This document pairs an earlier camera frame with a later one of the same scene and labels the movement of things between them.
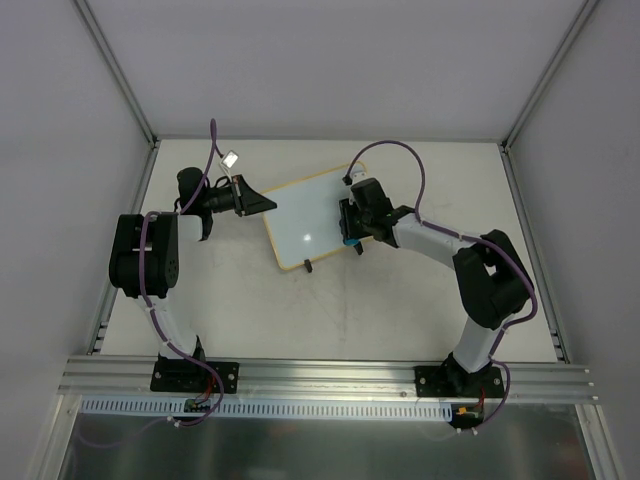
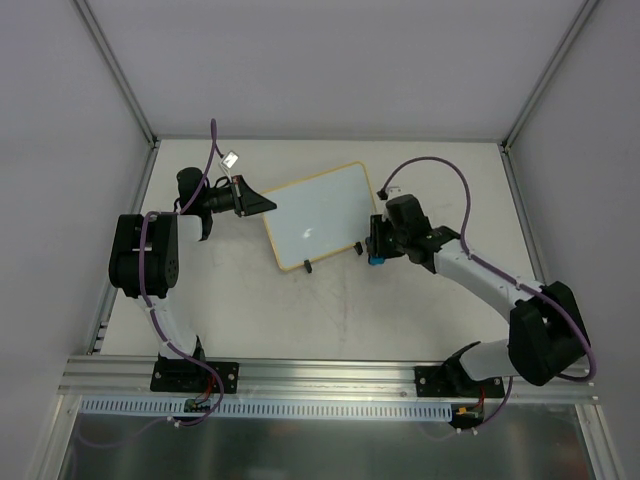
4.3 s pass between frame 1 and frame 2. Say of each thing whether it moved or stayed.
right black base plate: stayed
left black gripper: stayed
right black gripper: moved
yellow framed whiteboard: stayed
